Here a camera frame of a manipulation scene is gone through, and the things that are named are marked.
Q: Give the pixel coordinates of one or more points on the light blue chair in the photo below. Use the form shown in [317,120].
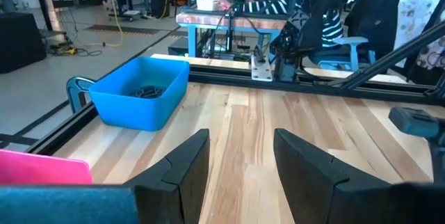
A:
[353,41]

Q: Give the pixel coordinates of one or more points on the black cabinet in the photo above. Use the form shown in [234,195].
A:
[17,39]

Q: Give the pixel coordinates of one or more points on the white box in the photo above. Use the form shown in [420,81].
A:
[206,4]

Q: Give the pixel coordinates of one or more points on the dark floor grate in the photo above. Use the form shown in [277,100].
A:
[121,30]

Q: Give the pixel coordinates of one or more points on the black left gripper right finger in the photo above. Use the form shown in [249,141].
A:
[306,182]

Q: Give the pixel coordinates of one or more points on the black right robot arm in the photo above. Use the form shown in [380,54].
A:
[302,32]

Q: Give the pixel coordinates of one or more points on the dark rubber band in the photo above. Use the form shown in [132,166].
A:
[139,94]
[156,90]

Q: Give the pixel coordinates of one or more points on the black speaker box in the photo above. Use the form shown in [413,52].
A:
[160,5]

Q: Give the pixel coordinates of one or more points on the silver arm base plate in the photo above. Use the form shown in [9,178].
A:
[261,71]

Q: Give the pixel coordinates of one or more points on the blue legged workbench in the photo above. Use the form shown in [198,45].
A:
[208,20]

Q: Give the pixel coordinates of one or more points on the pink plastic basket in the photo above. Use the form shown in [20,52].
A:
[41,170]

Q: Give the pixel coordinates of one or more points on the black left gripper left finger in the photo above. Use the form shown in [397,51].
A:
[180,182]

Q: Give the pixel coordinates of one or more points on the blue plastic basket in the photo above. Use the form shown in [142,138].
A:
[139,116]

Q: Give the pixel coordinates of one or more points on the black fabric panel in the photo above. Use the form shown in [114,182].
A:
[375,15]

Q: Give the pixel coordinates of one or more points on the person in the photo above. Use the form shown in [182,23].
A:
[271,6]

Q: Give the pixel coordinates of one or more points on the floral patterned cloth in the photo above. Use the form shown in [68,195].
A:
[420,1]

